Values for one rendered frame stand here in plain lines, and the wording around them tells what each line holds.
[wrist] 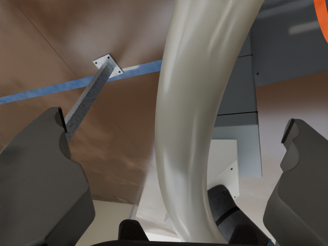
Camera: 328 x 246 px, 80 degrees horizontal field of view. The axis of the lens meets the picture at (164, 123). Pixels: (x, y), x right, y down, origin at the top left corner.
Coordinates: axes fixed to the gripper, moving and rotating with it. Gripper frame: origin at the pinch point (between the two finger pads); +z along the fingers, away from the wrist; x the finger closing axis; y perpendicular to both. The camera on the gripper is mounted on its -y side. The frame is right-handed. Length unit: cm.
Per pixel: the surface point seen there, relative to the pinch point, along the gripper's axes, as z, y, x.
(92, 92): 125, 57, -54
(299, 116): 136, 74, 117
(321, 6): 112, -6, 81
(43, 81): 187, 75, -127
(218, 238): -3.0, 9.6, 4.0
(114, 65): 158, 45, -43
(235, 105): 57, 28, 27
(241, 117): 50, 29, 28
